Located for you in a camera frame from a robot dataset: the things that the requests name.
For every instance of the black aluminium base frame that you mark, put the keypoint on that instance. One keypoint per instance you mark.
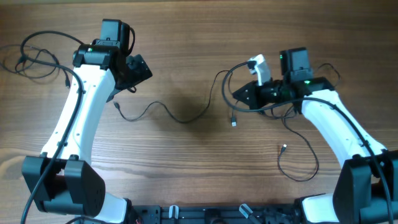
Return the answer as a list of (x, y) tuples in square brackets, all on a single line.
[(272, 213)]

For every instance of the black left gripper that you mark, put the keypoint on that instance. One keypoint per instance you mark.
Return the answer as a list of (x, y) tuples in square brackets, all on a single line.
[(139, 70)]

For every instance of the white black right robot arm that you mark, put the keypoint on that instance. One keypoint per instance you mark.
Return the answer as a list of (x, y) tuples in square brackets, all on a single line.
[(366, 191)]

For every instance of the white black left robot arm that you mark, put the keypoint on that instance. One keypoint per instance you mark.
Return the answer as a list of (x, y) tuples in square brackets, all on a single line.
[(61, 179)]

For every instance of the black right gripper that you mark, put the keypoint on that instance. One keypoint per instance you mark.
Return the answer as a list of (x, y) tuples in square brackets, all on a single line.
[(252, 95)]

